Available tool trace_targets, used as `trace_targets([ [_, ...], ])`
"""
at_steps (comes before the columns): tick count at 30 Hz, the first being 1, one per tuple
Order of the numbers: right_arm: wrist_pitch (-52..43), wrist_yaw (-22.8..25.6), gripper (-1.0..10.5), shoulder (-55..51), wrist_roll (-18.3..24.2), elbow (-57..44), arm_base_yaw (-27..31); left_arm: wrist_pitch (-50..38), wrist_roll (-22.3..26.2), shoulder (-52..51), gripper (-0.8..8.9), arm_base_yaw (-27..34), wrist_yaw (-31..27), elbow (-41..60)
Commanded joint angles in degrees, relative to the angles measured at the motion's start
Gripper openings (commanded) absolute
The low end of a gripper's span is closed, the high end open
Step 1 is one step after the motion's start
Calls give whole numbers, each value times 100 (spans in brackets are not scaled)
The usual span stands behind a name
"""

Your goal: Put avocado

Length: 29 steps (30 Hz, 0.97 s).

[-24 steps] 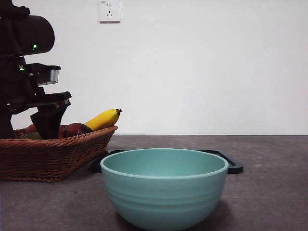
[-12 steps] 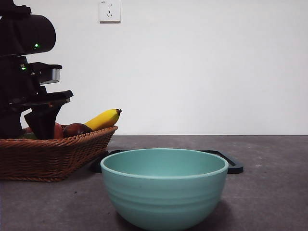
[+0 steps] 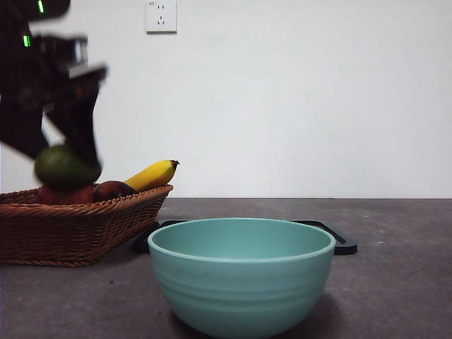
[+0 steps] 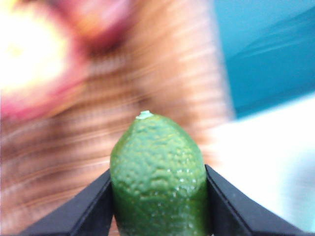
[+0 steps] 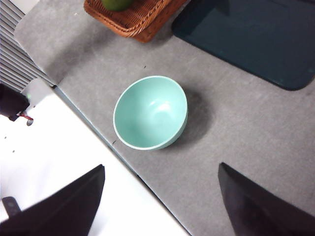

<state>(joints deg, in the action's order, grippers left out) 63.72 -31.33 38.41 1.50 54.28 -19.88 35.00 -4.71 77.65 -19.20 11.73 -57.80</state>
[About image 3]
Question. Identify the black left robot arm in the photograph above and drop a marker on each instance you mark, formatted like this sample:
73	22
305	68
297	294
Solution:
17	70

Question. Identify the white wall socket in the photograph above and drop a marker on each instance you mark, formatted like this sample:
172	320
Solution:
161	17

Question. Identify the yellow banana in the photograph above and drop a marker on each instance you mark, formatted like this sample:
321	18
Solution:
152	175

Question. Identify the teal ceramic bowl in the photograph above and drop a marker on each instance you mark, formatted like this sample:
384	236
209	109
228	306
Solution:
240	282

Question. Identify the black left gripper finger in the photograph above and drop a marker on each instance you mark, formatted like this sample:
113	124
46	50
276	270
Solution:
21	130
79	127

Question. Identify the black glossy tray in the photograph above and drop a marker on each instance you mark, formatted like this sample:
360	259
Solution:
347	247

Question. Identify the dark red plum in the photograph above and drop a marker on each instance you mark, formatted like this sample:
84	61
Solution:
113	191

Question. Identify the red yellow apple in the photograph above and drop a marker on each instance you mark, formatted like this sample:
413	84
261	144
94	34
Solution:
83	197

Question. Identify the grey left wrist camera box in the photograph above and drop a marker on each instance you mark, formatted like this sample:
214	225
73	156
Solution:
76	49

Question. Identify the brown wicker basket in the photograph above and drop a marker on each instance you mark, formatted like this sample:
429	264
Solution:
70	229

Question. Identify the green avocado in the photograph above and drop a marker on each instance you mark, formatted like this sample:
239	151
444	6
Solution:
65	169

